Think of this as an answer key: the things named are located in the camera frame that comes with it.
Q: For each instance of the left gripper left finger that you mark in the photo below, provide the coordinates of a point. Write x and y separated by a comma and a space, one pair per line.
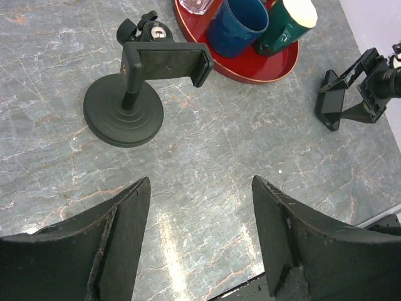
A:
93, 255

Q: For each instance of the blue mug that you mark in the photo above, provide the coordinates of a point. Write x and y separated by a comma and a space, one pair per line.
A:
236, 25

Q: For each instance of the green mug white interior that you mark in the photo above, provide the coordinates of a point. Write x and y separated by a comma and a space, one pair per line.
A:
288, 21

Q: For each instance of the black smartphone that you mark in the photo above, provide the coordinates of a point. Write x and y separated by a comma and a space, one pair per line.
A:
328, 108

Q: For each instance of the clear glass tumbler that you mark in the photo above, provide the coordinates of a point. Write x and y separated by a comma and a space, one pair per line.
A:
198, 7

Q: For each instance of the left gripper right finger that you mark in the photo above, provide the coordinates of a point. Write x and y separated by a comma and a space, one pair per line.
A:
309, 255

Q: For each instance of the black phone stand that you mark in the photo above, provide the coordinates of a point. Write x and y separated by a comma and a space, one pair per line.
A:
122, 109

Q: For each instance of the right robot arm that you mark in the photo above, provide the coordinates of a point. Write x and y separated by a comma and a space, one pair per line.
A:
396, 53

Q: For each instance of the red round tray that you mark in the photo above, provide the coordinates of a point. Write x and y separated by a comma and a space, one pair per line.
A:
249, 67

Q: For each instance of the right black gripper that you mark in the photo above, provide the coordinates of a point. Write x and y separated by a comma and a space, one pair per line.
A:
382, 83

